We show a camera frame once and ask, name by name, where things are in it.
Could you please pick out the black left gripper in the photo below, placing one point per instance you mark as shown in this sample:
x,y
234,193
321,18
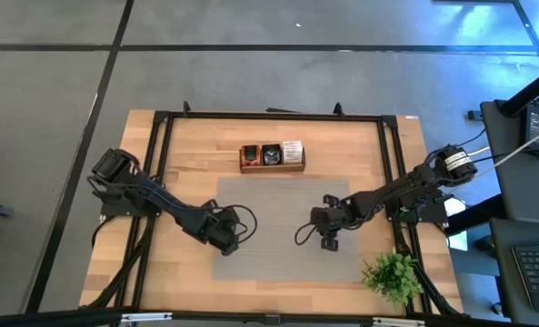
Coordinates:
x,y
216,224

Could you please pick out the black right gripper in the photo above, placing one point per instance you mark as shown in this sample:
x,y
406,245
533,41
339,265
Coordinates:
x,y
330,217

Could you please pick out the orange peach tea packet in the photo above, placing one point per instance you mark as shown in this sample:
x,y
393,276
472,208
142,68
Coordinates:
x,y
251,154

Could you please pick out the white Tazo tea packet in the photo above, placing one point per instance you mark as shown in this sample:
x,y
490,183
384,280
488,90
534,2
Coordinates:
x,y
292,152

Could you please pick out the black blackcurrant tea packet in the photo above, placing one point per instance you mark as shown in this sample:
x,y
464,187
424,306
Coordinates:
x,y
272,155

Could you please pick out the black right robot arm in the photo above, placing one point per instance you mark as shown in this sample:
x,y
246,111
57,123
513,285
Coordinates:
x,y
405,188

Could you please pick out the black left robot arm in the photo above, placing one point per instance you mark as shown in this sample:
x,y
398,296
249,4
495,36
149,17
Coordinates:
x,y
151,193

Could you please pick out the wooden tea organizer box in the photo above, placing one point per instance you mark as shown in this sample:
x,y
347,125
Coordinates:
x,y
273,169

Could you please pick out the grey woven placemat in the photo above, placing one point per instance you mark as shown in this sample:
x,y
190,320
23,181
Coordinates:
x,y
278,254

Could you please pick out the green artificial plant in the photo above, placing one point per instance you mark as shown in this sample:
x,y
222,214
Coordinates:
x,y
392,277

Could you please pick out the dark grey desk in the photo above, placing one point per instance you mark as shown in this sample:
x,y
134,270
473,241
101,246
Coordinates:
x,y
501,272
523,191

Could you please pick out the black floor box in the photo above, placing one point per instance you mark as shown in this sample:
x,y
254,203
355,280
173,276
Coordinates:
x,y
474,115

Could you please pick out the black keyboard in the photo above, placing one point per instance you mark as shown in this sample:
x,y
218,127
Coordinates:
x,y
537,277

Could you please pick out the black metal beam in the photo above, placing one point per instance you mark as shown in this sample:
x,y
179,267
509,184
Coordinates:
x,y
528,93

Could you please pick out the black frame clamp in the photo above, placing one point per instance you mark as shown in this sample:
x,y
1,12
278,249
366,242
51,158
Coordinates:
x,y
186,109
338,110

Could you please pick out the silver metal bracket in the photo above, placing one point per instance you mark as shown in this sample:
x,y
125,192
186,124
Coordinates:
x,y
146,317
398,322

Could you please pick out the black aluminium table frame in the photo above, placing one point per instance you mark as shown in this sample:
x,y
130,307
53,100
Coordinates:
x,y
273,115

